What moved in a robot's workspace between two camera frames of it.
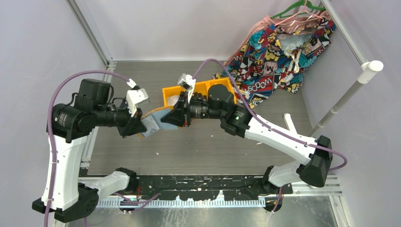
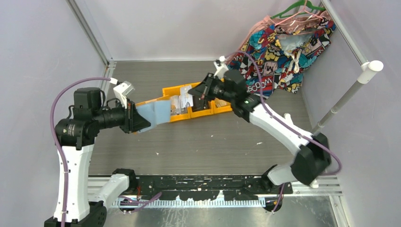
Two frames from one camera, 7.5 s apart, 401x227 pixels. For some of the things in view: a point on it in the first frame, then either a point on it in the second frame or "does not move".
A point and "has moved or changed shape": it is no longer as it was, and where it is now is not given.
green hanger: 314,7 does not move
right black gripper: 181,115 -> 203,91
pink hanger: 296,14 does not move
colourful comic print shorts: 274,59 does not move
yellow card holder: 157,114 has moved or changed shape
